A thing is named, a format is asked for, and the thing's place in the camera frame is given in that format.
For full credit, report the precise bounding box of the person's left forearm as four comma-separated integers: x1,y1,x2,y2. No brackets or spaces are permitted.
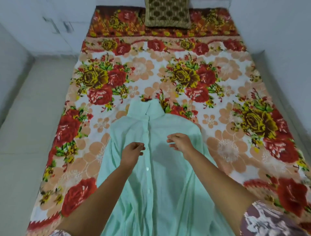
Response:
55,164,135,236

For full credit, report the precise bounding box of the white bed frame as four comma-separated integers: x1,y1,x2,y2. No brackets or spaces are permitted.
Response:
96,0,232,10

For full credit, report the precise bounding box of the person's right forearm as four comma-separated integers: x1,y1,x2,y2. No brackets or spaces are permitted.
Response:
186,151,259,236

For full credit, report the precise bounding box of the person's left hand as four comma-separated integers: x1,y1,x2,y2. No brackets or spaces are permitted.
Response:
119,142,146,170

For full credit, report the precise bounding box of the olive gold patterned cushion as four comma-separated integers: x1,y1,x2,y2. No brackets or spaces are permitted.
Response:
144,0,192,30

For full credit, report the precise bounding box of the floral bedsheet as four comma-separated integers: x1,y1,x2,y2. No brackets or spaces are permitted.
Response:
25,6,311,236

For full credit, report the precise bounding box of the person's right hand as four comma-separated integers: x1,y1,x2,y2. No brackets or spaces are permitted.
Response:
166,133,195,159

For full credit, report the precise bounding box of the white wall socket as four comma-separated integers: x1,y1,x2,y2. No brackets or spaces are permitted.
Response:
42,16,61,34
63,21,75,34

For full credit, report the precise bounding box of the mint green shirt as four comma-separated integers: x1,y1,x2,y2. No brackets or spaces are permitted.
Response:
96,98,236,236

